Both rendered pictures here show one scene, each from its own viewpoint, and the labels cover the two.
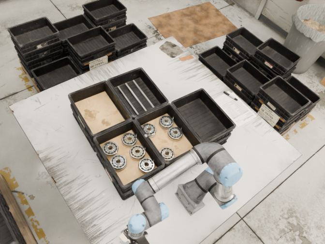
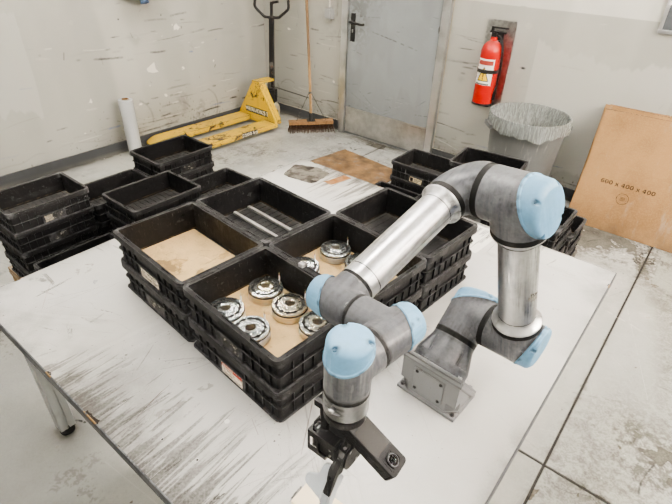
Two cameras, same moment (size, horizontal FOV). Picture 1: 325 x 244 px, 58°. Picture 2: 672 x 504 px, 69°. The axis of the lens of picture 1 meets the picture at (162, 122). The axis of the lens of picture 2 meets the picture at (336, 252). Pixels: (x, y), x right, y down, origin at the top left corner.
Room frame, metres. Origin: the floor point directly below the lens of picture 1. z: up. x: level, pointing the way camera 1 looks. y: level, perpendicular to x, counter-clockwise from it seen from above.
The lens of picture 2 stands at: (-0.15, 0.10, 1.75)
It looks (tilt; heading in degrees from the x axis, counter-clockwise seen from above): 34 degrees down; 355
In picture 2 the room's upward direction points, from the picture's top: 2 degrees clockwise
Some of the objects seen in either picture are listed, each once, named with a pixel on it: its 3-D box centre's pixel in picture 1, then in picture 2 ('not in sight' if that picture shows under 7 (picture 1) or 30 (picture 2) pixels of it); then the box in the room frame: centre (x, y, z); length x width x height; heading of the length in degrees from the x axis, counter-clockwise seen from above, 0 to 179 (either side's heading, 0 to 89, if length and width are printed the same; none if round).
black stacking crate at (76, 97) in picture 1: (100, 111); (190, 254); (1.17, 0.44, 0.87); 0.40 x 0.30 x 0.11; 42
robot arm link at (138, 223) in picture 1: (137, 224); (349, 362); (0.37, 0.02, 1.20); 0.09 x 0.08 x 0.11; 129
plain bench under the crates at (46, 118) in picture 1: (153, 152); (316, 355); (1.22, 0.03, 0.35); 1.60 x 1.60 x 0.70; 47
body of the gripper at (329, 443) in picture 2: (134, 233); (340, 428); (0.37, 0.03, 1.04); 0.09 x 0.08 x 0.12; 49
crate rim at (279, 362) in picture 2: (128, 151); (270, 298); (0.88, 0.17, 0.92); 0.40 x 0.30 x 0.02; 42
